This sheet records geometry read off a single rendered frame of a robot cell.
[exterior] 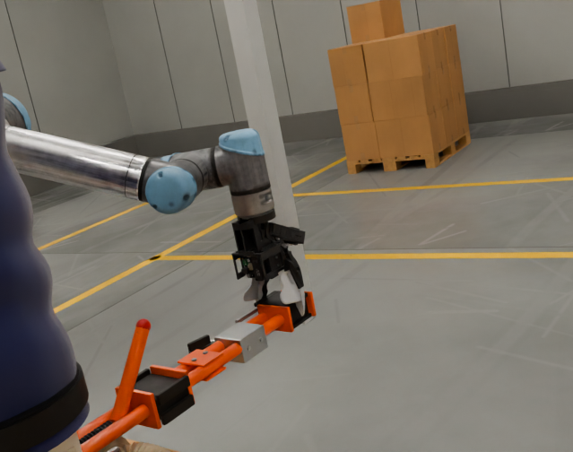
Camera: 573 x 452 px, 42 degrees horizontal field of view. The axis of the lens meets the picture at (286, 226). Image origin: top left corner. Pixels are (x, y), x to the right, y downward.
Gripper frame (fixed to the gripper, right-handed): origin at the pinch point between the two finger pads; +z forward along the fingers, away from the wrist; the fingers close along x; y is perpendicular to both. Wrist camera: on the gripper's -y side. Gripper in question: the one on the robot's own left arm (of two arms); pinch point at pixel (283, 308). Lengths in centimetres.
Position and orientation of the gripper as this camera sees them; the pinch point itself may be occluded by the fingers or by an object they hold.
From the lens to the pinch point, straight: 146.4
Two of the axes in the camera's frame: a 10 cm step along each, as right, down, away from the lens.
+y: -5.8, 3.1, -7.5
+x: 7.9, -0.1, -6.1
